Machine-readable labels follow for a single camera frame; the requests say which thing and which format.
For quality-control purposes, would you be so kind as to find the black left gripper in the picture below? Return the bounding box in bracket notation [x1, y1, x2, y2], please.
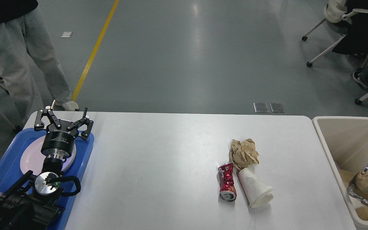
[34, 100, 94, 159]

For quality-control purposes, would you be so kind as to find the brown paper bag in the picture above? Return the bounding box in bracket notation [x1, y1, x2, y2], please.
[338, 169, 368, 221]

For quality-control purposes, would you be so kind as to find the pink plate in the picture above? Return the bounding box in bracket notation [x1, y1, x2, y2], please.
[20, 139, 76, 175]

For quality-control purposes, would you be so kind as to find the brown paper ball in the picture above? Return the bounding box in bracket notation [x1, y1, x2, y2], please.
[229, 138, 259, 171]

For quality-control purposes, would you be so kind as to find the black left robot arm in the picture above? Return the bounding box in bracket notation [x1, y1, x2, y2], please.
[0, 106, 94, 230]

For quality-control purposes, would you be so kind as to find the beige plastic bin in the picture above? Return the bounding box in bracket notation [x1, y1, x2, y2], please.
[312, 116, 368, 229]

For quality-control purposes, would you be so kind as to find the blue plastic tray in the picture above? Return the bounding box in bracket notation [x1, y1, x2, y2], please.
[0, 128, 95, 230]

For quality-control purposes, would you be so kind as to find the person in grey trousers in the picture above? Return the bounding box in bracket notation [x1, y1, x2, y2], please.
[0, 0, 79, 122]

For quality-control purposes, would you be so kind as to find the lying white paper cup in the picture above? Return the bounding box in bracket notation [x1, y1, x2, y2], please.
[238, 165, 274, 208]

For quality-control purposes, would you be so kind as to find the right floor outlet cover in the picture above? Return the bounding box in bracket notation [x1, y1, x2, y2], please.
[270, 103, 286, 113]

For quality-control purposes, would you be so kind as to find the floor outlet cover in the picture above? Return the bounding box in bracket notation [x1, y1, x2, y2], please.
[254, 103, 270, 113]
[270, 103, 286, 113]

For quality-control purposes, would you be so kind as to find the left floor outlet cover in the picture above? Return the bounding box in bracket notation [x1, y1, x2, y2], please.
[254, 103, 270, 113]

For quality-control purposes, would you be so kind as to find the crushed red soda can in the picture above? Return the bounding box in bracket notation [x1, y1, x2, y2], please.
[218, 163, 237, 202]

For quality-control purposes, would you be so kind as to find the white office chair right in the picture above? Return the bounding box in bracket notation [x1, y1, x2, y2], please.
[301, 0, 368, 68]

